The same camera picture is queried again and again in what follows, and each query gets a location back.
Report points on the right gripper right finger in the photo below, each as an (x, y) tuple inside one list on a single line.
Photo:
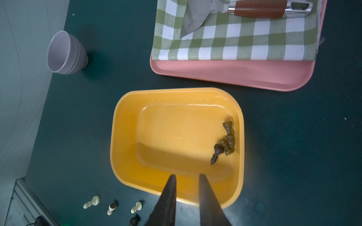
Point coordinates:
[(211, 213)]

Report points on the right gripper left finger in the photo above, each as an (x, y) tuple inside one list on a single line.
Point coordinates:
[(165, 210)]

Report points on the black chess piece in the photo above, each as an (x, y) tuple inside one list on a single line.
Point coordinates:
[(219, 149), (111, 208)]

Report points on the dark chess piece tall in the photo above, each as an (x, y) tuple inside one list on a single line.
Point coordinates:
[(230, 136)]

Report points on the white chess pawn upper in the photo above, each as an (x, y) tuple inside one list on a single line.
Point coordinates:
[(138, 206)]

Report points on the white chess piece lying left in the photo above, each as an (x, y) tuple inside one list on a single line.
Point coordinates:
[(94, 202)]

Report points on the yellow plastic storage box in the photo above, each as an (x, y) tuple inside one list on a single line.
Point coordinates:
[(157, 133)]

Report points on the pink tray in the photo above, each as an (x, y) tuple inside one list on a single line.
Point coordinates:
[(279, 75)]

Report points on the green checkered cloth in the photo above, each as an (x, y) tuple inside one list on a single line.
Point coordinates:
[(226, 37)]

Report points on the purple bowl left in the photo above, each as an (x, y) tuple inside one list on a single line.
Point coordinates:
[(65, 54)]

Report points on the spatula with wooden handle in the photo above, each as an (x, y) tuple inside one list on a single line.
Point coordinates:
[(197, 11)]

